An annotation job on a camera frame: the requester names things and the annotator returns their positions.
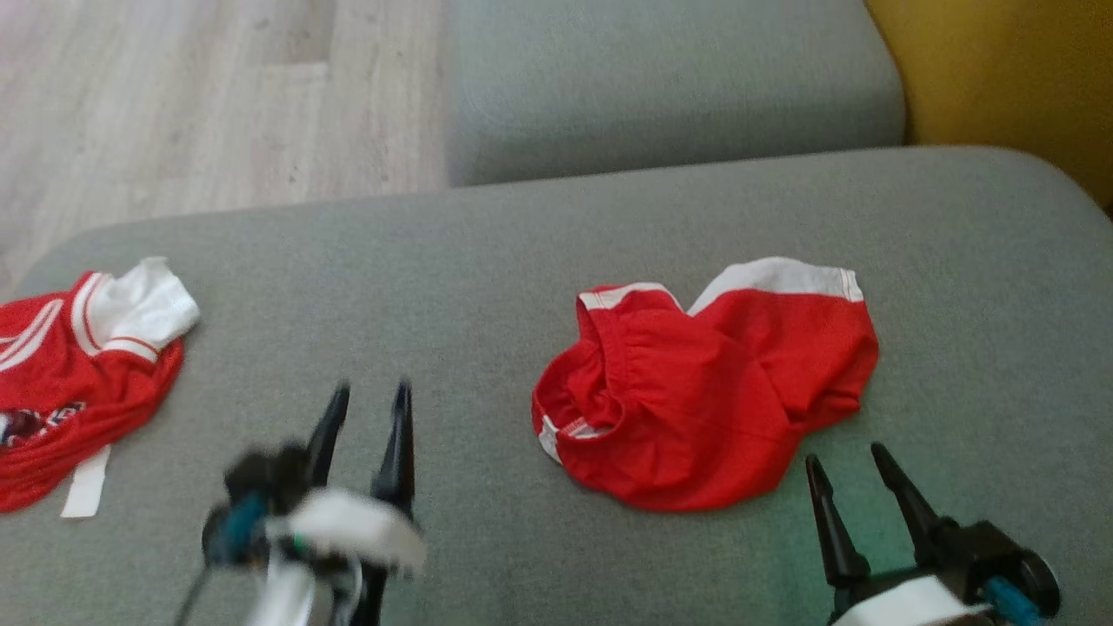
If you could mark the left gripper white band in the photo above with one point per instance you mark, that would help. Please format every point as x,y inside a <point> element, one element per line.
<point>361,526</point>

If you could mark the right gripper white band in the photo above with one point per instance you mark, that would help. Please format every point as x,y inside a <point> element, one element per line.
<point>904,604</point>

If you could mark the red shorts white waistband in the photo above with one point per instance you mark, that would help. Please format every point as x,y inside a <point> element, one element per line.
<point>696,409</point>

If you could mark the red white basketball jersey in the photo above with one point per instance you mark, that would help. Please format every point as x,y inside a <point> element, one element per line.
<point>78,391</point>

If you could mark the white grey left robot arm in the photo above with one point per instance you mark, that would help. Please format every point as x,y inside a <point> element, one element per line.
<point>291,600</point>

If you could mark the grey sofa seat cushion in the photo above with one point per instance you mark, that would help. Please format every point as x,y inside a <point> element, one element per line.
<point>452,287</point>

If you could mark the yellow cushion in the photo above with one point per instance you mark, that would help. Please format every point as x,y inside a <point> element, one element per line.
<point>1009,69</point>

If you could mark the grey sofa side cushion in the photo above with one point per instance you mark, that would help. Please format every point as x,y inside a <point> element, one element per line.
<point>661,87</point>

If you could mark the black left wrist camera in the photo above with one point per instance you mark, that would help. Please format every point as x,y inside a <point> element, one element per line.
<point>265,478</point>

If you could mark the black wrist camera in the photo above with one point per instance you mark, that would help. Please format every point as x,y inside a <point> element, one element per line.
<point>987,552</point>
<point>265,478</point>

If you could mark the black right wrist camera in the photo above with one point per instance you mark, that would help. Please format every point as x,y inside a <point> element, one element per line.
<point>987,552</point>

